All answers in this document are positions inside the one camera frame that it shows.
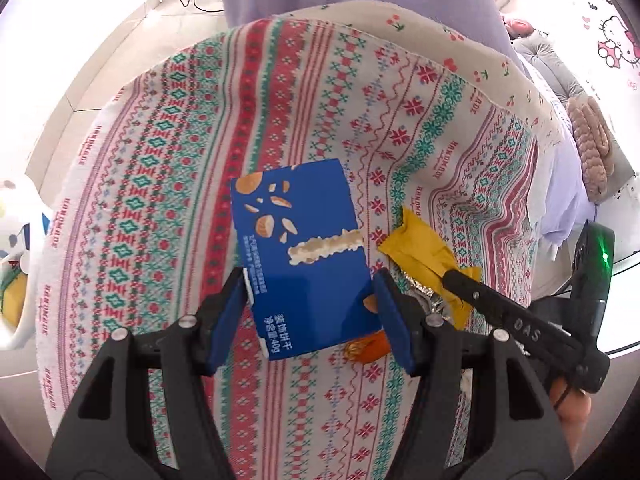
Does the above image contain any grey pillow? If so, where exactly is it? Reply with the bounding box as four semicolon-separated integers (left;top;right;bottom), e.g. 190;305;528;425
512;30;589;106

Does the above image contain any patterned knit table cloth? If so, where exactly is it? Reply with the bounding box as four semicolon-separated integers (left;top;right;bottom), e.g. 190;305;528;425
36;1;563;479

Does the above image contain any brown plush blanket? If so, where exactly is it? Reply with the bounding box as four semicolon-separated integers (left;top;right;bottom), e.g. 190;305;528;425
566;94;614;204

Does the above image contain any pink plush toy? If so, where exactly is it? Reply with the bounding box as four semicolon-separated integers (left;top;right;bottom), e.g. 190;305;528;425
503;18;535;40

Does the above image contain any yellow snack wrapper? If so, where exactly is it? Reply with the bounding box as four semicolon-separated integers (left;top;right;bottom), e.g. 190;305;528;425
380;207;482;330

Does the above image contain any orange peel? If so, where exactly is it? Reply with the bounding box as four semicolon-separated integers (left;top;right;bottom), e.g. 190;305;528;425
343;330;390;364

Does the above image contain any yellow green sponge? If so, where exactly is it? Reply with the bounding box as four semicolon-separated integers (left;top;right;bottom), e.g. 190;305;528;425
1;272;27;328

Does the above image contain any Hello Kitty wall sticker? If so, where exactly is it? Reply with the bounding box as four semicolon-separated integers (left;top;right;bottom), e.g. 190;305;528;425
587;0;639;70

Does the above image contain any person's right hand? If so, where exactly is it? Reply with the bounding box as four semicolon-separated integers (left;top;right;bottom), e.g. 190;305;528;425
549;377;592;458

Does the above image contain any blue biscuit box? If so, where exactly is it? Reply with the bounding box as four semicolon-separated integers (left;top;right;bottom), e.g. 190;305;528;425
230;159;381;361

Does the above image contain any white plastic trash bin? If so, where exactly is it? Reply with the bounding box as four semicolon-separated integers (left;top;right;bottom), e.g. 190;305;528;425
1;172;52;350

